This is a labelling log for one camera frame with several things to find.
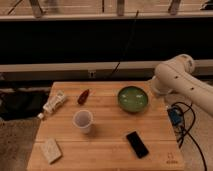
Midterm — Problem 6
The blue power adapter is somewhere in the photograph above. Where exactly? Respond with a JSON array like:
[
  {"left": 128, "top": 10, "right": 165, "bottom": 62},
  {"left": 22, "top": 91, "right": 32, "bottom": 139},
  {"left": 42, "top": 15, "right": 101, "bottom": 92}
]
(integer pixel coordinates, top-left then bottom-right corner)
[{"left": 167, "top": 108, "right": 182, "bottom": 126}]

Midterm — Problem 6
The white toothpaste tube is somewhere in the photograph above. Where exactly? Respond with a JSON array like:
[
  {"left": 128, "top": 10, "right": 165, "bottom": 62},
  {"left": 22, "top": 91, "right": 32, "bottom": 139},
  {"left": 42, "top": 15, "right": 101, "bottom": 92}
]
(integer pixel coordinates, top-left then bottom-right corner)
[{"left": 37, "top": 91, "right": 67, "bottom": 120}]

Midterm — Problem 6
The beige sponge block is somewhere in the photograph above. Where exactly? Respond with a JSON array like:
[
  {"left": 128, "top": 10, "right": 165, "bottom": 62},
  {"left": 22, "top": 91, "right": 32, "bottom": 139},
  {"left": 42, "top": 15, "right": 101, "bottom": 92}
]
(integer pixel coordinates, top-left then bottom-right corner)
[{"left": 41, "top": 139, "right": 62, "bottom": 164}]

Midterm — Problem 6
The red pepper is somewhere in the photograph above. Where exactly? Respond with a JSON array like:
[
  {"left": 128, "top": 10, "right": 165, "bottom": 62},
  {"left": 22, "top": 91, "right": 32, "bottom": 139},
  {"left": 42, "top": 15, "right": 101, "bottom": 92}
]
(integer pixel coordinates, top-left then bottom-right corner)
[{"left": 77, "top": 89, "right": 90, "bottom": 105}]

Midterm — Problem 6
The green bowl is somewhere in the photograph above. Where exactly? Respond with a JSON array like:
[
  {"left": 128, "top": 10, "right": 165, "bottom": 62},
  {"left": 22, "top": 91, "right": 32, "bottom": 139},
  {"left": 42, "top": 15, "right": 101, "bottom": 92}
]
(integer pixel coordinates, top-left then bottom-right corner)
[{"left": 117, "top": 86, "right": 149, "bottom": 113}]

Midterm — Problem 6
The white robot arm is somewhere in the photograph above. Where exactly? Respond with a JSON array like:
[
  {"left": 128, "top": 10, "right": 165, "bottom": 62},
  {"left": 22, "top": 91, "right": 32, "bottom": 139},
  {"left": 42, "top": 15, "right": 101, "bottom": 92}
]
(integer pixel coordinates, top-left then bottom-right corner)
[{"left": 150, "top": 54, "right": 213, "bottom": 117}]

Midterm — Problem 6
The black smartphone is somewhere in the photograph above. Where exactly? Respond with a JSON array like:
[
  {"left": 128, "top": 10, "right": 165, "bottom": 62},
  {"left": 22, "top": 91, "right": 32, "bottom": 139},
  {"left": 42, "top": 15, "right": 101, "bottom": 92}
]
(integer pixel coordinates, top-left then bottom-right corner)
[{"left": 126, "top": 131, "right": 149, "bottom": 158}]

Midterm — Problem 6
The black hanging cable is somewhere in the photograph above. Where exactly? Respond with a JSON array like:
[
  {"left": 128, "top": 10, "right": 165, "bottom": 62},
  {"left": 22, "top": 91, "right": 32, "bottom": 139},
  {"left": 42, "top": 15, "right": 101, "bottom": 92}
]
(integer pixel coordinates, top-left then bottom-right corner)
[{"left": 108, "top": 9, "right": 140, "bottom": 78}]

